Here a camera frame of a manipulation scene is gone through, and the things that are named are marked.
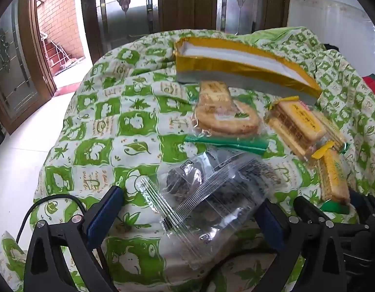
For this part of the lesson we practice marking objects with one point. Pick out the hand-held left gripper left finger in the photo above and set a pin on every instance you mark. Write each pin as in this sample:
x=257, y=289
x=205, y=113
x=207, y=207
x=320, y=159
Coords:
x=104, y=213

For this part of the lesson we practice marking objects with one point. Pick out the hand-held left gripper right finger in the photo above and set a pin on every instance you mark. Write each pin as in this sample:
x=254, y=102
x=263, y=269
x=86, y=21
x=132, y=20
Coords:
x=270, y=223

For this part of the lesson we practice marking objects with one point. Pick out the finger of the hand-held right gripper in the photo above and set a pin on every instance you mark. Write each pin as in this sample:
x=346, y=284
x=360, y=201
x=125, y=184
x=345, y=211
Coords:
x=306, y=208
x=365, y=206

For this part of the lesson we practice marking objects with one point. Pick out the cracker packet green ends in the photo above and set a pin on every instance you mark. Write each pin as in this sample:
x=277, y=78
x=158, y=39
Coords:
x=335, y=176

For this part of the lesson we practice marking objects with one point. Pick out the clear packet of dark snacks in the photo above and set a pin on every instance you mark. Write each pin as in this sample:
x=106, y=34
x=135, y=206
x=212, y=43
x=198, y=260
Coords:
x=211, y=200

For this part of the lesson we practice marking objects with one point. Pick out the cracker packet yellow ends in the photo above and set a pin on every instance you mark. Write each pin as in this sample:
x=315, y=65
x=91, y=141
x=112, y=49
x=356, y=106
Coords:
x=297, y=124

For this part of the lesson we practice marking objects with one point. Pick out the round cookie packet green end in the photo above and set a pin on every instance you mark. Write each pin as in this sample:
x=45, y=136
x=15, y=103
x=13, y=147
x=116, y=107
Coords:
x=227, y=118

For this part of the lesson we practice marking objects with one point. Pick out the yellow cardboard box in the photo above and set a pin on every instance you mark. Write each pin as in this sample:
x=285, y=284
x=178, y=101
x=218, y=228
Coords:
x=236, y=64

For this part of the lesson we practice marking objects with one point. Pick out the green printed blanket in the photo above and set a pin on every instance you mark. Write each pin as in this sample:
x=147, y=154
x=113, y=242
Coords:
x=114, y=121

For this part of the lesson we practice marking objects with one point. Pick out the red cloth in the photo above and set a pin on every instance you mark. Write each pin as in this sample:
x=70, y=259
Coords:
x=373, y=83

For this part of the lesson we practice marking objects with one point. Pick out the open brown glass door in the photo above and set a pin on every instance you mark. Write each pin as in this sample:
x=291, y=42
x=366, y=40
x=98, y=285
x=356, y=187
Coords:
x=17, y=76

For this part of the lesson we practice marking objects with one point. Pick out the dark cloth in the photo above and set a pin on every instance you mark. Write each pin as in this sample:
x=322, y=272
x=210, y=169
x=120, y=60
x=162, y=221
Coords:
x=331, y=47

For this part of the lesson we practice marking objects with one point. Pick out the red stair railing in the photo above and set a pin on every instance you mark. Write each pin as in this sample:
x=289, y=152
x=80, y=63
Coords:
x=58, y=54

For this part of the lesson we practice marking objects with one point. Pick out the steel door with stained glass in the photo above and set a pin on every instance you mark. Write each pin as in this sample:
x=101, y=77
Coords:
x=251, y=0
x=126, y=9

